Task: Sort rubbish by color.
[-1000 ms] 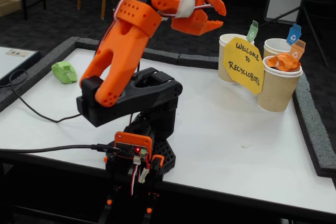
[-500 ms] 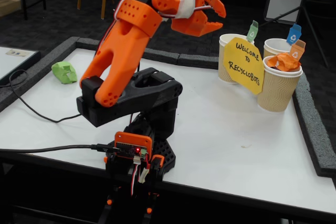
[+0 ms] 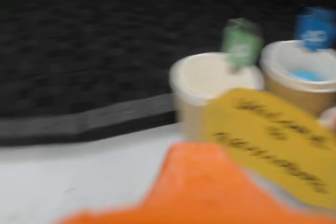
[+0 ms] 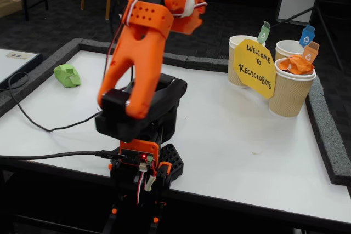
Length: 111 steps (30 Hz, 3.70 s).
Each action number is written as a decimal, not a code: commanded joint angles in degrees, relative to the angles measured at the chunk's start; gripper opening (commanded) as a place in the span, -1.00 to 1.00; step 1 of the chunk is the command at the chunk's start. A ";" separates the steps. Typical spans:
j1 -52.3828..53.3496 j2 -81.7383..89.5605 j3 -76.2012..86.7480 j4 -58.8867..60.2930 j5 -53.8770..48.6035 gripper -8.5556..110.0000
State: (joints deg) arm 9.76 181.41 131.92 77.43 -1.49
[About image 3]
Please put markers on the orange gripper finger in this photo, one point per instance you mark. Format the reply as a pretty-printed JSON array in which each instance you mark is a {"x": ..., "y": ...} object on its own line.
[{"x": 194, "y": 190}]

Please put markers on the blue paper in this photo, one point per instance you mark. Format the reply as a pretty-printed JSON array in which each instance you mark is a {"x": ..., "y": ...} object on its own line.
[{"x": 304, "y": 74}]

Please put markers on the yellow handwritten welcome sign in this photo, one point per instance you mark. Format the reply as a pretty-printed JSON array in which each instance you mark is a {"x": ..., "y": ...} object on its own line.
[{"x": 262, "y": 129}]

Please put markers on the paper cup with green tag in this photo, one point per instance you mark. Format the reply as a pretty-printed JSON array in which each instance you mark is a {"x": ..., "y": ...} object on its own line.
[{"x": 199, "y": 77}]

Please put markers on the paper cup with blue tag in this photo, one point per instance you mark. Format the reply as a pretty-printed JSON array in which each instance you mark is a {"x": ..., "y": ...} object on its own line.
[{"x": 296, "y": 93}]

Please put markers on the long grey foam border strip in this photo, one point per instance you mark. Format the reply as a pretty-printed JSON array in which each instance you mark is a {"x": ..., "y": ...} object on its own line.
[{"x": 39, "y": 129}]

